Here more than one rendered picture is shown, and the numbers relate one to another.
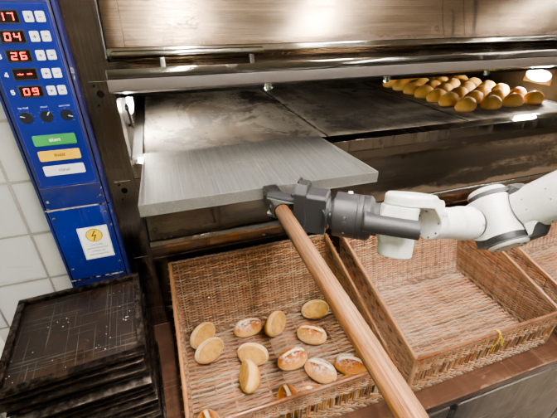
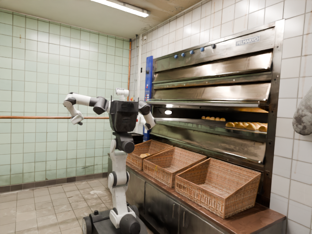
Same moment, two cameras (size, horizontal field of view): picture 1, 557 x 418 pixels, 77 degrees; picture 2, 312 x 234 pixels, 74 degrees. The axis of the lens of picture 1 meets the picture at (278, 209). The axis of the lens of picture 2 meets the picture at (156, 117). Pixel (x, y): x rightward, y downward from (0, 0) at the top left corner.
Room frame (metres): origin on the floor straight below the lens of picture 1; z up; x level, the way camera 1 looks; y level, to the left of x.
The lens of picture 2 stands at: (0.11, -2.73, 1.37)
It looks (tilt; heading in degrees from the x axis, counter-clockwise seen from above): 3 degrees down; 75
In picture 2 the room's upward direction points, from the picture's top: 3 degrees clockwise
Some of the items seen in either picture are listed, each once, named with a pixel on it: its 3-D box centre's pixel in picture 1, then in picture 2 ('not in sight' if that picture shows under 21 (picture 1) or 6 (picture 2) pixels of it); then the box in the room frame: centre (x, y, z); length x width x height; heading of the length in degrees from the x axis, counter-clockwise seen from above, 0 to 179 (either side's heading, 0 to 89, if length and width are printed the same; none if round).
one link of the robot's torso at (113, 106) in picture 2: not in sight; (123, 114); (0.31, -0.69, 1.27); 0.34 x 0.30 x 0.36; 10
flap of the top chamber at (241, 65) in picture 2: not in sight; (195, 71); (1.16, -0.46, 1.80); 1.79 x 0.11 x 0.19; 108
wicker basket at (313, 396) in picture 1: (273, 326); (147, 152); (0.73, 0.02, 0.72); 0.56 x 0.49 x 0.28; 108
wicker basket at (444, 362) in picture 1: (438, 284); (173, 164); (0.91, -0.55, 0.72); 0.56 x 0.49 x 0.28; 109
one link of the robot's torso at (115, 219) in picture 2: not in sight; (122, 216); (0.34, -0.77, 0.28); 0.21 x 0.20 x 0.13; 108
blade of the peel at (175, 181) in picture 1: (250, 162); (157, 118); (0.86, 0.07, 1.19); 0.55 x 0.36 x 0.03; 107
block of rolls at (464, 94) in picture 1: (457, 88); (260, 126); (1.76, -0.87, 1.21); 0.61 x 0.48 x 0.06; 18
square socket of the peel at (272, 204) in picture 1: (275, 200); not in sight; (0.65, 0.01, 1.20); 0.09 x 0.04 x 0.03; 17
